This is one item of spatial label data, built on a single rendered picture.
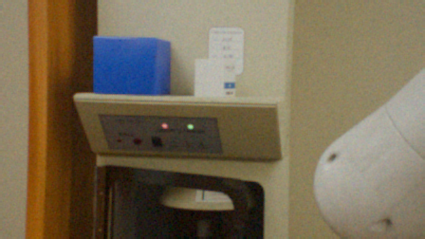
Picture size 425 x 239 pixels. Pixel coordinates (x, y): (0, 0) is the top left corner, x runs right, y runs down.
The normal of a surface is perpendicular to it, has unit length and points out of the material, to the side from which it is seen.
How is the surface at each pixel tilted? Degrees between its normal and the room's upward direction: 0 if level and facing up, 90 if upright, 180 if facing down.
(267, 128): 135
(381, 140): 71
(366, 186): 88
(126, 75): 90
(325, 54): 90
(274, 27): 90
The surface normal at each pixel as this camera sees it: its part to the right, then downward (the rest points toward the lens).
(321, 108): -0.18, 0.05
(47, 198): 0.98, 0.03
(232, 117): -0.15, 0.74
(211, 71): -0.39, 0.04
